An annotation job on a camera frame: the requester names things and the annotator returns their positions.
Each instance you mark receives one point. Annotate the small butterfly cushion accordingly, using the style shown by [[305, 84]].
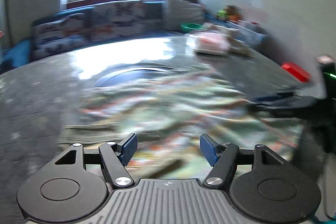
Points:
[[59, 36]]

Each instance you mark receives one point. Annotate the grey plain cushion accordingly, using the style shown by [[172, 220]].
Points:
[[176, 12]]

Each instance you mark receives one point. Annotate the pink white plastic bag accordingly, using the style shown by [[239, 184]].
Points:
[[212, 43]]

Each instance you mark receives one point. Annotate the green plastic basin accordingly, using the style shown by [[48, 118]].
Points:
[[188, 27]]

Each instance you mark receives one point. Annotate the black round induction cooker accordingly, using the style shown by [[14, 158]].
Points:
[[131, 74]]

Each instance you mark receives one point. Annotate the teddy bear green vest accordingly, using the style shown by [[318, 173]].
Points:
[[229, 14]]

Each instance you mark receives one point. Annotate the clear plastic storage box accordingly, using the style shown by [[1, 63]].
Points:
[[252, 34]]

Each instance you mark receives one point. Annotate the large butterfly cushion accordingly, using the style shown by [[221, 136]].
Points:
[[118, 19]]

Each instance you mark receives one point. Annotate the blue corner sofa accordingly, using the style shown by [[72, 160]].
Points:
[[21, 54]]

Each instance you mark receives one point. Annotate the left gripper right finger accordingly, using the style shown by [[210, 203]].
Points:
[[222, 158]]

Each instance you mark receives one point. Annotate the red plastic stool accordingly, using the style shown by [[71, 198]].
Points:
[[297, 72]]

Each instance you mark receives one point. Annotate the colourful patterned children's garment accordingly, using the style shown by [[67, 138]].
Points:
[[169, 114]]

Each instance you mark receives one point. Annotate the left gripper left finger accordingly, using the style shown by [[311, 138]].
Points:
[[114, 159]]

